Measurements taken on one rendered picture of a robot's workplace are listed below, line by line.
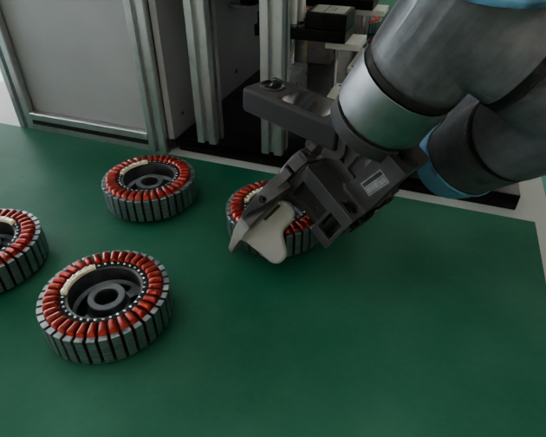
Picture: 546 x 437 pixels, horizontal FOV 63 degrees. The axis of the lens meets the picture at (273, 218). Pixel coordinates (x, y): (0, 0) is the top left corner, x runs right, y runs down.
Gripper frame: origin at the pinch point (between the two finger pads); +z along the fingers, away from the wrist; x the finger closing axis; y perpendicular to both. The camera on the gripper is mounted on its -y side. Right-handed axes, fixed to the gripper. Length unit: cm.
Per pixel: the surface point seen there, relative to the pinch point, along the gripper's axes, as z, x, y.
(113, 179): 6.2, -10.6, -15.5
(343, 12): -6.6, 28.4, -20.3
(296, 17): -2.8, 24.5, -24.8
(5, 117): 29, -11, -47
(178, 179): 3.9, -4.8, -11.2
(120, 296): -1.4, -19.2, -0.4
